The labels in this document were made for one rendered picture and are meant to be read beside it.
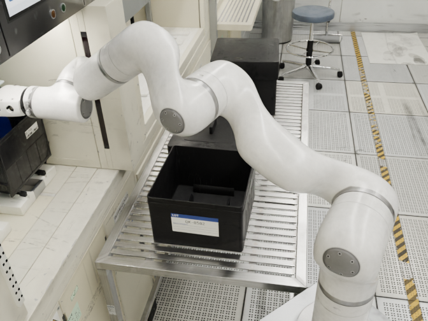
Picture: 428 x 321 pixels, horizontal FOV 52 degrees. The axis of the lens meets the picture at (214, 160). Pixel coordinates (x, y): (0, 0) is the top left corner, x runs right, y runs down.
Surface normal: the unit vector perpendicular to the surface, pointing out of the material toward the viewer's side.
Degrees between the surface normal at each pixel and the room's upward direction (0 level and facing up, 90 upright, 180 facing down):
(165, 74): 45
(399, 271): 0
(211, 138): 0
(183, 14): 90
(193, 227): 90
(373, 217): 25
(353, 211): 9
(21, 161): 93
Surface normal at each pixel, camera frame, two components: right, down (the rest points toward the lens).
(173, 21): -0.18, 0.57
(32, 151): 0.97, 0.15
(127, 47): -0.54, 0.25
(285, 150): 0.10, -0.22
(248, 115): -0.58, -0.43
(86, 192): -0.04, -0.82
